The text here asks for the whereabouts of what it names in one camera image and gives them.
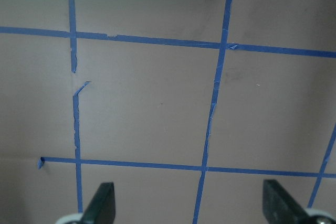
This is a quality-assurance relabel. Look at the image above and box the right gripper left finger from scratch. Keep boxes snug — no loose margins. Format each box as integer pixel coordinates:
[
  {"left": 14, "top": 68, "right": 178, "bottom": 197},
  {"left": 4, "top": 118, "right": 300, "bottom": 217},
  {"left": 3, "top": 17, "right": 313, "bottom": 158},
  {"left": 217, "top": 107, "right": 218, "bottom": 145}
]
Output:
[{"left": 81, "top": 182, "right": 116, "bottom": 224}]

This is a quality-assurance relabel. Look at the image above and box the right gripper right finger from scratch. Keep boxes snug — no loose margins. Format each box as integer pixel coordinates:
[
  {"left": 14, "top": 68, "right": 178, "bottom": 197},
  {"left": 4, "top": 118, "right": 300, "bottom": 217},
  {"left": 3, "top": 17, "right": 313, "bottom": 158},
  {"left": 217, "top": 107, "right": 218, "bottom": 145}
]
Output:
[{"left": 262, "top": 179, "right": 309, "bottom": 224}]

